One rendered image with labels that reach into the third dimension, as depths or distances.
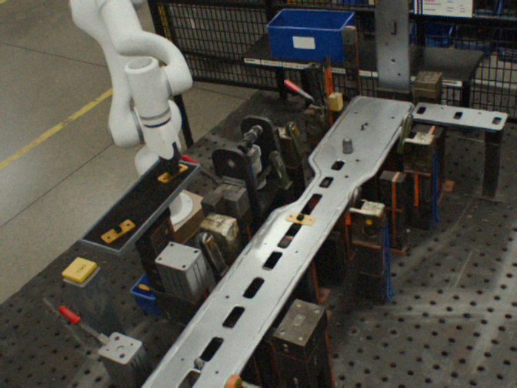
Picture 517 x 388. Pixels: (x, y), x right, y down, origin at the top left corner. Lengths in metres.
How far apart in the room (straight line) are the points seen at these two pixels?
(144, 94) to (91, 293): 0.50
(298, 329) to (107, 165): 2.81
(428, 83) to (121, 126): 1.02
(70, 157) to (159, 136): 2.69
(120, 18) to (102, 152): 2.59
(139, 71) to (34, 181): 2.71
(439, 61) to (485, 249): 0.71
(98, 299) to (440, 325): 0.94
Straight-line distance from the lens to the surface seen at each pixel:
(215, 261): 1.69
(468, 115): 2.19
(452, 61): 2.44
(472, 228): 2.21
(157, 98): 1.64
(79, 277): 1.59
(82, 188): 4.01
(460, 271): 2.07
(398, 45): 2.26
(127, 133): 2.04
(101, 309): 1.66
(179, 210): 2.27
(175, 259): 1.61
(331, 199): 1.86
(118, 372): 1.56
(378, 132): 2.12
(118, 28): 1.73
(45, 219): 3.88
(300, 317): 1.52
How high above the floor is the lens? 2.17
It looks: 37 degrees down
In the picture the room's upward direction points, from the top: 12 degrees counter-clockwise
